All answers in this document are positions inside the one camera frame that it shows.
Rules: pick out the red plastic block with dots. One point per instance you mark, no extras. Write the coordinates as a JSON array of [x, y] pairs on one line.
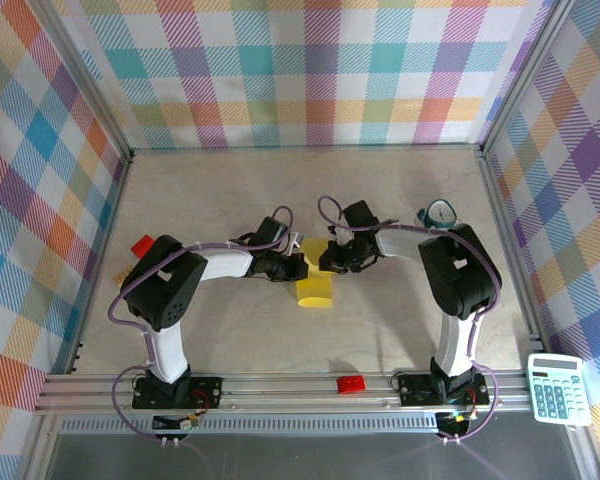
[[141, 246], [351, 384]]

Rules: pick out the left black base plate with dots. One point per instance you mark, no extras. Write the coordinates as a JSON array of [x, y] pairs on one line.
[[205, 387]]

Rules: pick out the teal alarm clock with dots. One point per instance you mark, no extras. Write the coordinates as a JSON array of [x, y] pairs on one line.
[[440, 215]]

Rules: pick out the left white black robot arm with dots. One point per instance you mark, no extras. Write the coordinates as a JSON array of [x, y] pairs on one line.
[[165, 285]]

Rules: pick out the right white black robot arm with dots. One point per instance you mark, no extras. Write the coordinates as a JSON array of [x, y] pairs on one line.
[[460, 270]]

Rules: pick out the connector board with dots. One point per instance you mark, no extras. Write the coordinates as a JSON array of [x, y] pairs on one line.
[[177, 424], [455, 422]]

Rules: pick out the aluminium corner post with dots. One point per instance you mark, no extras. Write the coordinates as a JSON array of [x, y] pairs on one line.
[[525, 75], [82, 75]]

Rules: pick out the right connector board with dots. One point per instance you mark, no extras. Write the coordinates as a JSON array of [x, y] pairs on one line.
[[455, 422]]

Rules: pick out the left connector board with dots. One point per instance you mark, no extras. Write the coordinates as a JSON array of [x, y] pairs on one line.
[[177, 424]]

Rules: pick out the aluminium wall rail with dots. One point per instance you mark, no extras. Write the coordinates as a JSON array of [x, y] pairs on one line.
[[305, 149]]

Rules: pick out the aluminium side rail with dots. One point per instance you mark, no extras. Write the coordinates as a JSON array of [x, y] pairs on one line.
[[511, 250], [109, 225]]

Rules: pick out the small wooden block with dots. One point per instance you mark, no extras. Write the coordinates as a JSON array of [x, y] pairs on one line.
[[121, 275]]

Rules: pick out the white calculator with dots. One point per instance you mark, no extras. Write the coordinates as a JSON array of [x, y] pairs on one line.
[[560, 395]]

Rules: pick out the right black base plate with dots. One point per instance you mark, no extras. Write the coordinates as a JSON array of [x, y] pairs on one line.
[[412, 392]]

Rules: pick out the aluminium mounting rail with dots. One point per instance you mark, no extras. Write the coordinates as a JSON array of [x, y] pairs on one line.
[[280, 395]]

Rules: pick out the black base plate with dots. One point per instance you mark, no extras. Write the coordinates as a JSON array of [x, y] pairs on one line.
[[412, 392], [205, 387]]

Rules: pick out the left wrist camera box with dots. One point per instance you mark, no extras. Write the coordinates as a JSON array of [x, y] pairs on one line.
[[292, 242]]

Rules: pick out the yellow paper sheet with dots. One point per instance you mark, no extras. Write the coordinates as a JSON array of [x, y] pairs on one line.
[[315, 292]]

